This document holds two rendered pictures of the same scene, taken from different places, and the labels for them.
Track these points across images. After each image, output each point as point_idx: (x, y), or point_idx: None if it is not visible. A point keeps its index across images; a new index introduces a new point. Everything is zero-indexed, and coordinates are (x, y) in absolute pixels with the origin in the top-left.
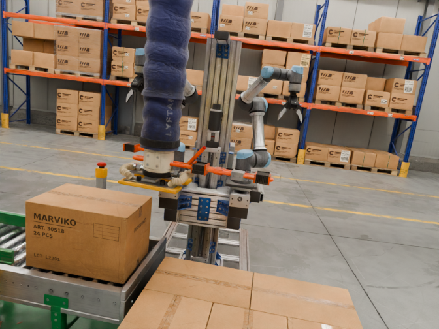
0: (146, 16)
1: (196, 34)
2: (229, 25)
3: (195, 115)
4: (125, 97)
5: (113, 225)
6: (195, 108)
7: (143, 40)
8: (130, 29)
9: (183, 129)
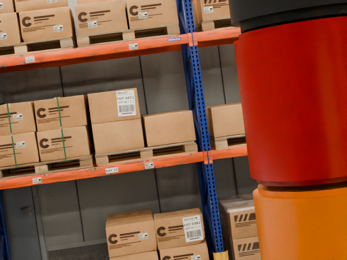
0: (44, 29)
1: (161, 39)
2: (223, 7)
3: (174, 201)
4: (15, 203)
5: None
6: (170, 187)
7: (29, 76)
8: (15, 64)
9: (177, 244)
